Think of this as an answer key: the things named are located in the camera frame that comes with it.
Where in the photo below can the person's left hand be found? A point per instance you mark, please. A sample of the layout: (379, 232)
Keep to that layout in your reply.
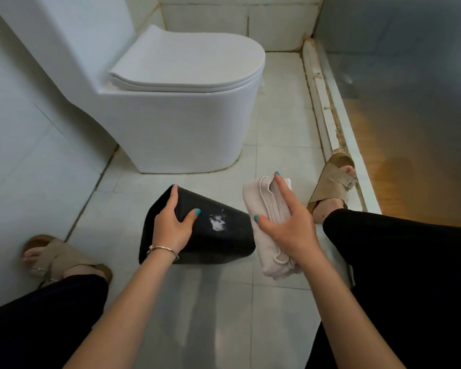
(171, 230)

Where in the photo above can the person's right hand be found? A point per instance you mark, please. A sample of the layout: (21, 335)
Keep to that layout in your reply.
(296, 234)

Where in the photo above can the white cleaning cloth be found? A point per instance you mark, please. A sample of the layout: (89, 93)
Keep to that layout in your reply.
(269, 226)

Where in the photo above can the black plastic waste bin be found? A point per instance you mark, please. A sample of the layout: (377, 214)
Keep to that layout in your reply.
(223, 234)

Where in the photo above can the person's left forearm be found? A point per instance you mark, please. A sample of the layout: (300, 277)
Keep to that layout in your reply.
(123, 315)

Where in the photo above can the person's right forearm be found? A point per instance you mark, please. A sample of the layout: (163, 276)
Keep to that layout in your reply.
(349, 318)

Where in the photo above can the person's right beige sandal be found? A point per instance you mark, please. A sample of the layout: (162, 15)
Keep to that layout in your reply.
(332, 184)

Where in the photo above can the person's beige sandal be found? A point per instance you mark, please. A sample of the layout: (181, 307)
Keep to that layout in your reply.
(332, 184)
(57, 261)

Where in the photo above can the person's left beige sandal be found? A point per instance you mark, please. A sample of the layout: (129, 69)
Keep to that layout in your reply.
(57, 261)

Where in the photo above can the person's black trousers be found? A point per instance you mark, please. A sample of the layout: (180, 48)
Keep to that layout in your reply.
(407, 284)

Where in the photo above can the white toilet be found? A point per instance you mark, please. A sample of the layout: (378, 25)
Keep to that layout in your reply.
(169, 126)

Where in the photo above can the white door threshold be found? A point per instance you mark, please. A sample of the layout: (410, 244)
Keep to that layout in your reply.
(326, 111)

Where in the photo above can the white toilet seat lid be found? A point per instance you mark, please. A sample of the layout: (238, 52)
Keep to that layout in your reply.
(188, 61)

